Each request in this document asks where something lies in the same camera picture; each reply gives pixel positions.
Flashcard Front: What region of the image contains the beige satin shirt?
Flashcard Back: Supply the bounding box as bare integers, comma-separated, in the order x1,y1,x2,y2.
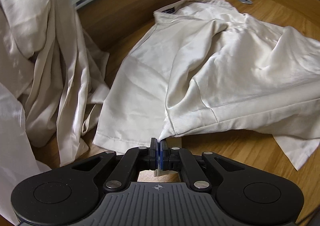
93,0,319,169

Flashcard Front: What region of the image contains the beige garment pile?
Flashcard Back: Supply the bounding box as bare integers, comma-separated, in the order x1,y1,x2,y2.
1,0,109,165

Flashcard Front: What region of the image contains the white garment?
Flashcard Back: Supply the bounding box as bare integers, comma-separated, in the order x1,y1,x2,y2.
0,85,51,225

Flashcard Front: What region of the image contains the grey desk cable grommet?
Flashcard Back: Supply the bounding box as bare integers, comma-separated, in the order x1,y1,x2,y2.
238,0,253,5

